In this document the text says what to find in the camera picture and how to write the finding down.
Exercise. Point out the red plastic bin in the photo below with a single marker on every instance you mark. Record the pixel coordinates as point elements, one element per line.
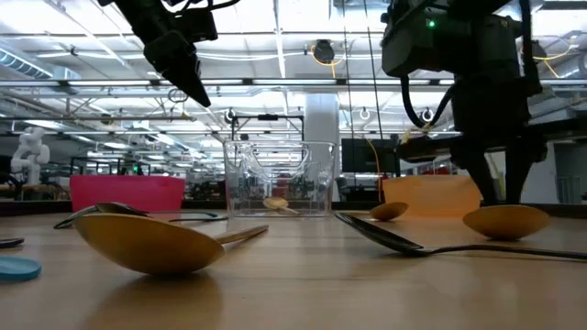
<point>128,192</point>

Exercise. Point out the black monitor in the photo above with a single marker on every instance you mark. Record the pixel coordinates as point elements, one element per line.
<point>367,156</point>

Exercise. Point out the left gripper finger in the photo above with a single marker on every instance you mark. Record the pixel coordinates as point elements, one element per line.
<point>165,62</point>
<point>190,64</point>

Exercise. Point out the black metal table frame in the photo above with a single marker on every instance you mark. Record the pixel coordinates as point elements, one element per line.
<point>36,208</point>

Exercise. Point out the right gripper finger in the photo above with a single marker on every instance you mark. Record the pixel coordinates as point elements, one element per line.
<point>516,179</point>
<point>481,174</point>

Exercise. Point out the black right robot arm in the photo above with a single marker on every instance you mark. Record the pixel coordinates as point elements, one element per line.
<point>481,46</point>

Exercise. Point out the orange plastic bin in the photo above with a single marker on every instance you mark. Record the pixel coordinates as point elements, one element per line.
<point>426,194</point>

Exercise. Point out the glossy dark metal spoon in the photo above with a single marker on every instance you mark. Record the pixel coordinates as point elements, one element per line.
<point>390,240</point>
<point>120,209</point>
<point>10,242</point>

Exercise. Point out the white pillar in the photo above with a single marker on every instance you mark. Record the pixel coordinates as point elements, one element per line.
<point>321,119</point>

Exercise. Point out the wooden spoons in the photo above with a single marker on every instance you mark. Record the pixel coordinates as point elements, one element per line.
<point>275,203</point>

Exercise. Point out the clear plastic bin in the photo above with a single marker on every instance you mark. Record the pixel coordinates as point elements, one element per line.
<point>280,179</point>

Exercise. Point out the black gantry frame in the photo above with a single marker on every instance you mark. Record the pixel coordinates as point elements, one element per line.
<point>267,117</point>

